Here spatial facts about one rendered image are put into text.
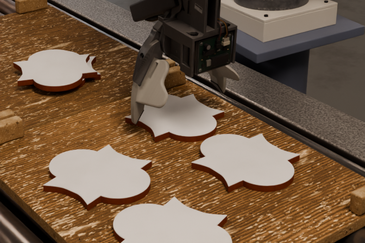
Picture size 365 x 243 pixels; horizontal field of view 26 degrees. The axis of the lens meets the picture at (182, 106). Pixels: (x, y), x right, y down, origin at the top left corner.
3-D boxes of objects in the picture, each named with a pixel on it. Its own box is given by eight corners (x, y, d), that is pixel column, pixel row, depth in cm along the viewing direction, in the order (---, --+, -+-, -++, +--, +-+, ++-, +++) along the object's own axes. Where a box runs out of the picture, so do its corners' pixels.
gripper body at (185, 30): (188, 83, 97) (192, -10, 91) (148, 57, 102) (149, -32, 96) (236, 67, 101) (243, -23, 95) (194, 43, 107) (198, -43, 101)
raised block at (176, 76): (179, 80, 120) (179, 63, 118) (186, 84, 118) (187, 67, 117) (146, 90, 116) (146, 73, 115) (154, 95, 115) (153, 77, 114)
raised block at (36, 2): (43, 5, 149) (42, -9, 148) (48, 8, 148) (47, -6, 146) (14, 12, 146) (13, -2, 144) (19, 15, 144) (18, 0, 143)
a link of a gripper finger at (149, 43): (131, 81, 99) (165, 20, 98) (124, 76, 100) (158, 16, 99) (155, 93, 102) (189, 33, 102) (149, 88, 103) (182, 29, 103)
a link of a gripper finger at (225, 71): (243, 107, 108) (215, 68, 101) (215, 89, 112) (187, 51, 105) (258, 90, 108) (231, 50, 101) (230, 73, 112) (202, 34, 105)
